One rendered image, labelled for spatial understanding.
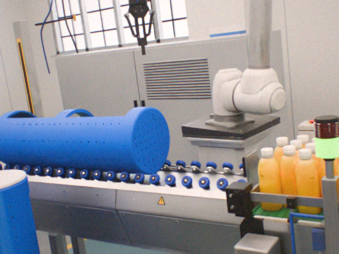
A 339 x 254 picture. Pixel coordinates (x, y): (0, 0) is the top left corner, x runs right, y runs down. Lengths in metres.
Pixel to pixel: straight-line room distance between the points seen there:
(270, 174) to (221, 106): 0.79
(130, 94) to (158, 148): 2.08
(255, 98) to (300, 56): 2.43
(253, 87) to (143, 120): 0.53
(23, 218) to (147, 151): 0.56
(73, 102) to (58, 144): 2.54
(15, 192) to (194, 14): 3.20
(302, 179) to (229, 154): 0.77
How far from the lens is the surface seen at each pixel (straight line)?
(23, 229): 1.98
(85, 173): 2.12
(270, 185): 1.60
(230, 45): 3.37
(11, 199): 1.93
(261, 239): 1.53
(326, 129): 1.24
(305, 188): 1.56
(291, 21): 4.55
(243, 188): 1.56
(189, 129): 2.37
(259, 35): 2.15
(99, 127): 1.98
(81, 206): 2.16
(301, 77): 4.56
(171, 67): 3.70
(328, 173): 1.29
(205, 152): 2.34
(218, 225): 1.78
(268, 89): 2.12
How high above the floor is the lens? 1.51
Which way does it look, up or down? 11 degrees down
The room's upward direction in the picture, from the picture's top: 7 degrees counter-clockwise
